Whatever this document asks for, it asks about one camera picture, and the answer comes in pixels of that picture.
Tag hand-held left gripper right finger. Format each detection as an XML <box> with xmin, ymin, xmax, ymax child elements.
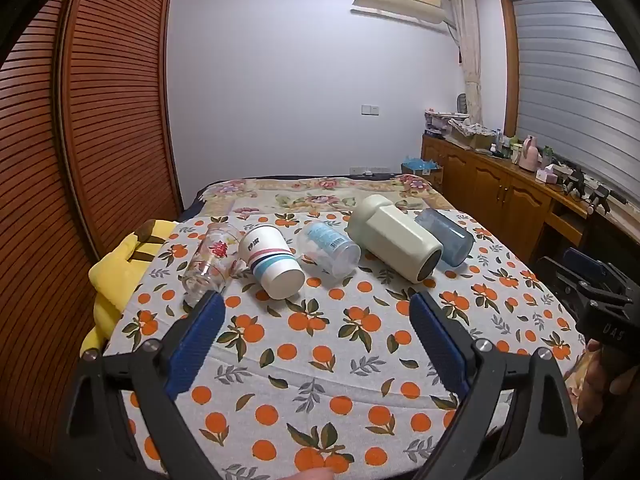
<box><xmin>409</xmin><ymin>291</ymin><xmax>586</xmax><ymax>480</ymax></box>

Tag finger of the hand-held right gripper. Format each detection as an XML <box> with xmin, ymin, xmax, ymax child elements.
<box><xmin>564</xmin><ymin>248</ymin><xmax>633</xmax><ymax>297</ymax></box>
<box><xmin>536</xmin><ymin>256</ymin><xmax>585</xmax><ymax>295</ymax></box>

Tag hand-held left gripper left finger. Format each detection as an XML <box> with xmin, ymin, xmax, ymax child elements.
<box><xmin>52</xmin><ymin>290</ymin><xmax>227</xmax><ymax>480</ymax></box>

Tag clear glass cup red flowers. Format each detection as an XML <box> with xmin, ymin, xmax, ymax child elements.
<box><xmin>182</xmin><ymin>221</ymin><xmax>244</xmax><ymax>308</ymax></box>

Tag white striped paper cup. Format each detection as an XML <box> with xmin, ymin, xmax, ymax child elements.
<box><xmin>238</xmin><ymin>225</ymin><xmax>306</xmax><ymax>301</ymax></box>

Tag translucent blue-grey cup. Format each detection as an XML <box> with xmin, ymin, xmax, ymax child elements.
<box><xmin>414</xmin><ymin>208</ymin><xmax>475</xmax><ymax>267</ymax></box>

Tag clear plastic cup blue label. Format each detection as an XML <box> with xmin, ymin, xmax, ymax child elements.
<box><xmin>297</xmin><ymin>221</ymin><xmax>362</xmax><ymax>279</ymax></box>

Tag person's right hand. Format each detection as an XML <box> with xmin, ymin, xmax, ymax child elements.
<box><xmin>579</xmin><ymin>339</ymin><xmax>609</xmax><ymax>427</ymax></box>

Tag pink tissue box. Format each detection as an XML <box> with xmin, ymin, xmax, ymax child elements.
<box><xmin>535</xmin><ymin>164</ymin><xmax>566</xmax><ymax>184</ymax></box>

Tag wooden sideboard cabinet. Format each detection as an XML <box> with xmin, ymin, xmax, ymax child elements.
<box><xmin>421</xmin><ymin>132</ymin><xmax>603</xmax><ymax>267</ymax></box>

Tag yellow plush toy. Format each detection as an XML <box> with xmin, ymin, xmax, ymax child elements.
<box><xmin>80</xmin><ymin>219</ymin><xmax>177</xmax><ymax>358</ymax></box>

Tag orange-print tablecloth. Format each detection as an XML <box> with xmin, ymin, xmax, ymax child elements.
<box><xmin>102</xmin><ymin>210</ymin><xmax>588</xmax><ymax>480</ymax></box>

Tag pink thermos jug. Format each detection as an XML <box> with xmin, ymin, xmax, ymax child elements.
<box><xmin>518</xmin><ymin>135</ymin><xmax>541</xmax><ymax>171</ymax></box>

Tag cardboard box with patterned cloth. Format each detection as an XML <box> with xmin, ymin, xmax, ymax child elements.
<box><xmin>446</xmin><ymin>117</ymin><xmax>497</xmax><ymax>151</ymax></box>

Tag cardboard box with blue items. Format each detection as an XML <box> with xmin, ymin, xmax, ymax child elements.
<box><xmin>401</xmin><ymin>156</ymin><xmax>444</xmax><ymax>192</ymax></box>

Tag grey window blind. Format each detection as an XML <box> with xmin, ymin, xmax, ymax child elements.
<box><xmin>510</xmin><ymin>0</ymin><xmax>640</xmax><ymax>206</ymax></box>

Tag floral blanket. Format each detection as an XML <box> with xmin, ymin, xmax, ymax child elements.
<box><xmin>182</xmin><ymin>174</ymin><xmax>453</xmax><ymax>223</ymax></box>

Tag brown louvered wardrobe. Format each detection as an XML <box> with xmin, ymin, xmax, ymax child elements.
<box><xmin>0</xmin><ymin>0</ymin><xmax>184</xmax><ymax>463</ymax></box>

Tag cream patterned curtain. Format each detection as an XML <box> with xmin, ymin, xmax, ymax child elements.
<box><xmin>448</xmin><ymin>0</ymin><xmax>485</xmax><ymax>128</ymax></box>

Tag cream handled mug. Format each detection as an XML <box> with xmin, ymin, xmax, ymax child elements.
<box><xmin>346</xmin><ymin>194</ymin><xmax>444</xmax><ymax>284</ymax></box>

